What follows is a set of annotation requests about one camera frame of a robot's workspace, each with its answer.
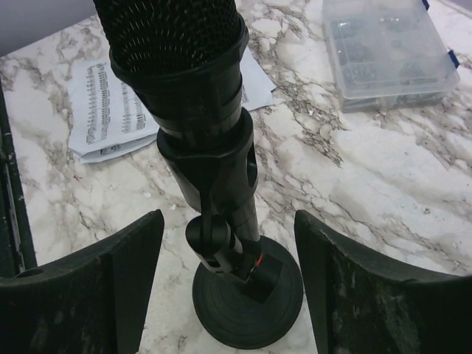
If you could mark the clear plastic organizer box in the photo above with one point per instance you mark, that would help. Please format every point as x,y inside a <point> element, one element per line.
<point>386,55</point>

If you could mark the black mounting rail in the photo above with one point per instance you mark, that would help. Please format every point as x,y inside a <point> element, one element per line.
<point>17,249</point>

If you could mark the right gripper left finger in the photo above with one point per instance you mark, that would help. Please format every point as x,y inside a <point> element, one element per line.
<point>94,300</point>

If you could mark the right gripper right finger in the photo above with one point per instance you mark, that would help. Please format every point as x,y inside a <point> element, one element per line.
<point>362,301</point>

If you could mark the black microphone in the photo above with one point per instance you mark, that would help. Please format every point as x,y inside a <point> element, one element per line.
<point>182,59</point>

